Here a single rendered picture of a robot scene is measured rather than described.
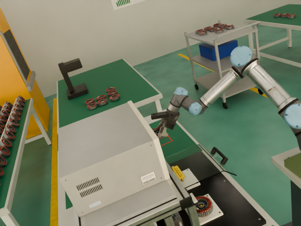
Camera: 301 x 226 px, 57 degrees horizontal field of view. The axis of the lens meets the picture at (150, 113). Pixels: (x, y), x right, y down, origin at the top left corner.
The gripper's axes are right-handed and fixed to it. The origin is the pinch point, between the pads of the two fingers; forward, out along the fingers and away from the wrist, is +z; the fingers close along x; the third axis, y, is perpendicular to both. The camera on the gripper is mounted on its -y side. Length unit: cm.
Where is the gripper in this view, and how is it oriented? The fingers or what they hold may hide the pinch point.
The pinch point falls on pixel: (156, 133)
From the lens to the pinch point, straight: 184.1
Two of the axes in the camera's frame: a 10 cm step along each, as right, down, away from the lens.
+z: -3.7, 8.2, 4.3
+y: 9.3, 3.4, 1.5
